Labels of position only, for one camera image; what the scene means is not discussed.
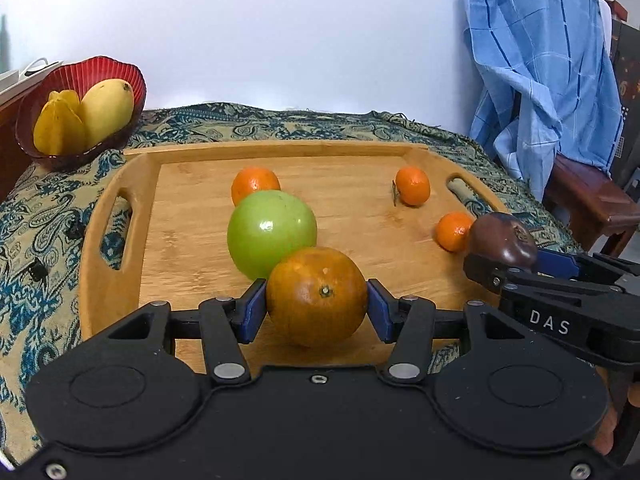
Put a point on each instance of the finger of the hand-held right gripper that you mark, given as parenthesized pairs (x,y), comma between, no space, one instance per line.
(485,270)
(555,262)

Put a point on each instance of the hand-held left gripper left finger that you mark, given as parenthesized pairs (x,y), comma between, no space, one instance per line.
(252,310)

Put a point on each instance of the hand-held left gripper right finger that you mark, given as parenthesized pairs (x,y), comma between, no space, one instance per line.
(380,310)

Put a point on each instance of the dark purple round fruit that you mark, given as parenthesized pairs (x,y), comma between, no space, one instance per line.
(500,240)

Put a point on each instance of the small mandarin orange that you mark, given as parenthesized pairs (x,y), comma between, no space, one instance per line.
(412,186)
(452,231)

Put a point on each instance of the large brownish orange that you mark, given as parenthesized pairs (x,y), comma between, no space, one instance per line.
(315,300)

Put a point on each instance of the green apple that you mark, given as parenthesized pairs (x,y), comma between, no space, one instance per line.
(265,232)

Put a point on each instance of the wooden tray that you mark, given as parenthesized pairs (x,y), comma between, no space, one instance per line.
(200,240)

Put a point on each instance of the medium mandarin orange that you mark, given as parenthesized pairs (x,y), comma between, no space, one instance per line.
(252,180)

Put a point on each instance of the person's right hand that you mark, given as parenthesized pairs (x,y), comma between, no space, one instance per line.
(606,430)

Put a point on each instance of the wooden chair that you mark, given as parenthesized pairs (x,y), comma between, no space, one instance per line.
(585,195)

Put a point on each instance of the black clip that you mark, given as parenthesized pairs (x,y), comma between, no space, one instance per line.
(75,230)
(37,271)

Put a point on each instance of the blue plaid cloth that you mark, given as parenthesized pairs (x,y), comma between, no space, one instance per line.
(540,60)

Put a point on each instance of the blue patterned tablecloth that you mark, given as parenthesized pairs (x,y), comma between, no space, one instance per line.
(45,220)

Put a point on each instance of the yellow mango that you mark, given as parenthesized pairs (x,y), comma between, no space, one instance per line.
(107,110)

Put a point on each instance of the yellow starfruit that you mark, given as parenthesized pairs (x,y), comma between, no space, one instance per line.
(57,127)

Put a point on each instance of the wooden cabinet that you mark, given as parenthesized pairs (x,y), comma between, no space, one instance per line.
(7,160)

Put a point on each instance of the red plastic bowl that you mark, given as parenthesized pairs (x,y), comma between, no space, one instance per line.
(60,75)

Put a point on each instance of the white tray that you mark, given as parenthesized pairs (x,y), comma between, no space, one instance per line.
(15,82)

